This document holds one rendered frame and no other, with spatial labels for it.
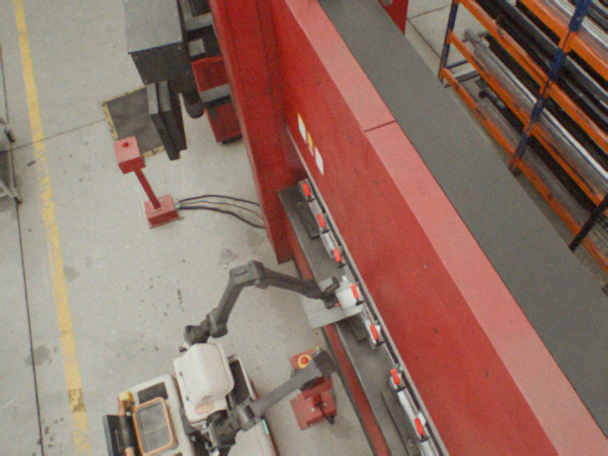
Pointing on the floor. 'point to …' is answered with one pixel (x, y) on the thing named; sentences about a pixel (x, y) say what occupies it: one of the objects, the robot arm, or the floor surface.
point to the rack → (570, 40)
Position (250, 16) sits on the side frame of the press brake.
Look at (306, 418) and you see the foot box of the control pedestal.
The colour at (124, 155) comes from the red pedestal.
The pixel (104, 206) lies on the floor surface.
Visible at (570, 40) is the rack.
